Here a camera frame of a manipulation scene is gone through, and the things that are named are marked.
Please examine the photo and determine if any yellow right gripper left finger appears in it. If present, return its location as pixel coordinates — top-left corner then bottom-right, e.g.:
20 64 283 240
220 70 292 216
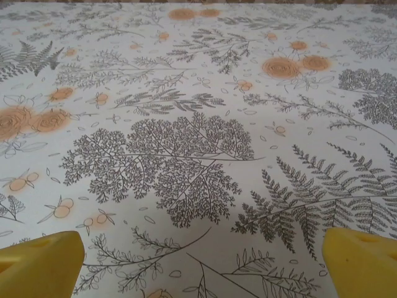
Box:
0 230 85 298

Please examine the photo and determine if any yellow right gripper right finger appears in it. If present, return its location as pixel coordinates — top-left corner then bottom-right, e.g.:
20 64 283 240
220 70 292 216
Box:
323 228 397 298

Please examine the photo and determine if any floral patterned table cover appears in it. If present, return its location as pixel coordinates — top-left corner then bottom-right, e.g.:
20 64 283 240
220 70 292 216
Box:
0 2 397 298

